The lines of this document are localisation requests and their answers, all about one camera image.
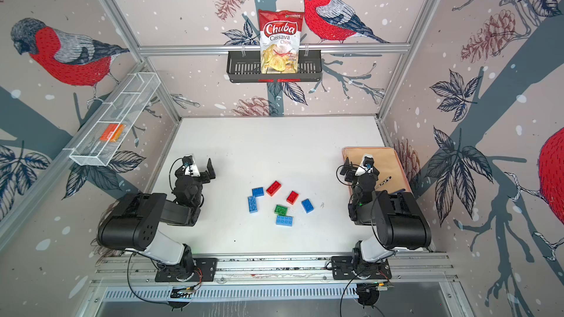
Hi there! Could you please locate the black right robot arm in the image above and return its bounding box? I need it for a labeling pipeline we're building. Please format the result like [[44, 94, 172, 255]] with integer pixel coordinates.
[[336, 156, 432, 276]]

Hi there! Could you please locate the green lego brick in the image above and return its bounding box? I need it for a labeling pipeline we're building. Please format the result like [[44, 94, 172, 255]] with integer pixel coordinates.
[[274, 205, 288, 216]]

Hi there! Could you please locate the blue square lego brick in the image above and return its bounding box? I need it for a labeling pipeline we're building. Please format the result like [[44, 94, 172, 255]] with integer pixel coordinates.
[[301, 199, 314, 214]]

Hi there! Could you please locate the Chuba cassava chips bag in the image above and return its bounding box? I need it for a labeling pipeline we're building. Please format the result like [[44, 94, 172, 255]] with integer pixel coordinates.
[[258, 10, 304, 74]]

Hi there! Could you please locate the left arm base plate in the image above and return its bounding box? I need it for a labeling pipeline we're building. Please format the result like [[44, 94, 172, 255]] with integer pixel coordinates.
[[155, 258, 218, 283]]

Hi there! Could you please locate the white wire shelf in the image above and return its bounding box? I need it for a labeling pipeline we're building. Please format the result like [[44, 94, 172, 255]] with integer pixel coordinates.
[[63, 72, 161, 167]]

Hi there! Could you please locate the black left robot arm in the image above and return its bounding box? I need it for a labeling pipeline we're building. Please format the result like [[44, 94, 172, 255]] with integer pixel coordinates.
[[96, 155, 216, 277]]

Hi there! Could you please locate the small blue lego brick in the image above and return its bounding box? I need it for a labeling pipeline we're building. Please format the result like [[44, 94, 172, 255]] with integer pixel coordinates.
[[252, 187, 264, 198]]

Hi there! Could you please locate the purple spoon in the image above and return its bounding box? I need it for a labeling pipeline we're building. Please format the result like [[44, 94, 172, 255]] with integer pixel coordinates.
[[375, 176, 392, 189]]

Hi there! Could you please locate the light blue long lego brick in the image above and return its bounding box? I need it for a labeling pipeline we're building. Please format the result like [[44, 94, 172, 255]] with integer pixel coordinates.
[[276, 215, 293, 227]]

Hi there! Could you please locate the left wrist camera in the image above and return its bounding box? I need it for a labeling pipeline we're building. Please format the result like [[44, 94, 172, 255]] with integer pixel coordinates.
[[182, 155, 201, 177]]

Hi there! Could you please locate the tan wooden tray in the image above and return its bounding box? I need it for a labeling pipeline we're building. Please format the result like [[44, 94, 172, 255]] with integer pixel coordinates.
[[342, 147, 411, 194]]

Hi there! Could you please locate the orange red block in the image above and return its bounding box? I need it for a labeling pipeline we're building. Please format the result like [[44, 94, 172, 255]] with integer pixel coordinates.
[[100, 123, 126, 142]]

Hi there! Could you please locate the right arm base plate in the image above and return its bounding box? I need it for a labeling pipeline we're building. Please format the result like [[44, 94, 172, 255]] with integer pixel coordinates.
[[326, 256, 392, 280]]

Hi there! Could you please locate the long red lego brick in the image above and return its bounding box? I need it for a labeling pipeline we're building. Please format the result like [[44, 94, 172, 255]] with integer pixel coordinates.
[[266, 181, 281, 197]]

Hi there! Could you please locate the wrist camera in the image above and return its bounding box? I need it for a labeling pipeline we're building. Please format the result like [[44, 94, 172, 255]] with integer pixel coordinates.
[[355, 154, 375, 176], [182, 155, 201, 177]]

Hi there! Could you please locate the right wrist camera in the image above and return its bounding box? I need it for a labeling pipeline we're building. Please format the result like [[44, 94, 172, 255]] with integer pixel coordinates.
[[355, 154, 375, 176]]

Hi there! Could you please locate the small red lego brick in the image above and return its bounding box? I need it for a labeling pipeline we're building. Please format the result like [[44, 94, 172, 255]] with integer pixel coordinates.
[[286, 191, 299, 205]]

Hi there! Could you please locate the black wire basket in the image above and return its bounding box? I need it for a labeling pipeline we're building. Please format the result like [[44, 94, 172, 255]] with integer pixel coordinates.
[[226, 50, 323, 83]]

